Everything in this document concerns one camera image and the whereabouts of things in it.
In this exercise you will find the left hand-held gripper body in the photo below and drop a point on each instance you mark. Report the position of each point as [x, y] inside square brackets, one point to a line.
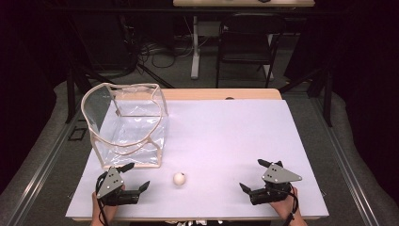
[110, 185]

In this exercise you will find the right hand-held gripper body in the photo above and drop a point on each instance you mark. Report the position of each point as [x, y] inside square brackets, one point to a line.
[276, 185]

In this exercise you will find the small white ball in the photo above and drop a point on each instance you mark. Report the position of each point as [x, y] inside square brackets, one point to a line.
[179, 178]

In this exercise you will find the clear plastic bag beige trim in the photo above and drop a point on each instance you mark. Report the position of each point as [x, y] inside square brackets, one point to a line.
[131, 125]

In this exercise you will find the person's right hand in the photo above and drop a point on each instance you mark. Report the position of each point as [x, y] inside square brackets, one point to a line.
[284, 205]

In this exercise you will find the person's left hand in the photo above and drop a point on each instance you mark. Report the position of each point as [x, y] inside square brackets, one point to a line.
[106, 211]

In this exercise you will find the white table mat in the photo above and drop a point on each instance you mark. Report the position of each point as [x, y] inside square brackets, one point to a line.
[219, 150]

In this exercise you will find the person's white patterned clothing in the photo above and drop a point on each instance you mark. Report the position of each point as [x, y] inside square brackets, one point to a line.
[191, 223]

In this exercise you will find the dark table grommet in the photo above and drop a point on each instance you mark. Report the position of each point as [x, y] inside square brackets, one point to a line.
[229, 98]

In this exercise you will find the black folding chair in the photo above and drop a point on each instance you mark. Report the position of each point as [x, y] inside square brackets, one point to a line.
[247, 44]

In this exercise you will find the white desk leg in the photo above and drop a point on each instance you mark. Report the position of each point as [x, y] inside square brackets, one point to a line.
[195, 53]

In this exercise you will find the aluminium floor rail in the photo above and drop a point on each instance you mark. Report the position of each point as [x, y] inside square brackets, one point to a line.
[40, 166]
[343, 163]

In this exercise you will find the black metal stand post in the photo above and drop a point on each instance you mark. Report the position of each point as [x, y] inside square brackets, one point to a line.
[70, 94]
[328, 97]

